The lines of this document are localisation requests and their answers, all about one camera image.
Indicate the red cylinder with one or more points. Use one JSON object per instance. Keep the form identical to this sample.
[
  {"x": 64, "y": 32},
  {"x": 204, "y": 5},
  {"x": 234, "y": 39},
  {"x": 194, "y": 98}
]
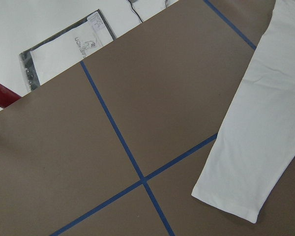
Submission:
[{"x": 7, "y": 97}]

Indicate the white printed t-shirt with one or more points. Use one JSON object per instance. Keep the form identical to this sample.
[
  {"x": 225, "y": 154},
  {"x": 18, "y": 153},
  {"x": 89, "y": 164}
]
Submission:
[{"x": 256, "y": 140}]

